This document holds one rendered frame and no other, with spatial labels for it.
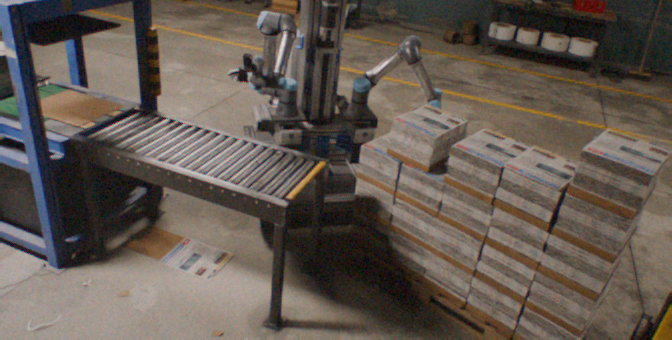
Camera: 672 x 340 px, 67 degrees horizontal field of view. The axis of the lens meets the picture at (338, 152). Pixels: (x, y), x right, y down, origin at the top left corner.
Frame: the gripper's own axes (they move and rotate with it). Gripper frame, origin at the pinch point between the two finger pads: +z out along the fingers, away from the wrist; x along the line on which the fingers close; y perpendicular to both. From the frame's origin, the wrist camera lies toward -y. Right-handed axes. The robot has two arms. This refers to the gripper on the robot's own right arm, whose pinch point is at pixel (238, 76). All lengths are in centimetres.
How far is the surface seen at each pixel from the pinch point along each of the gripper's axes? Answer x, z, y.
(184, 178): 10, 37, 47
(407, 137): -96, -13, 14
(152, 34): 73, -45, 8
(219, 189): -11, 41, 44
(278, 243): -47, 48, 61
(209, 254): 3, 3, 124
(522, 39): -259, -600, 69
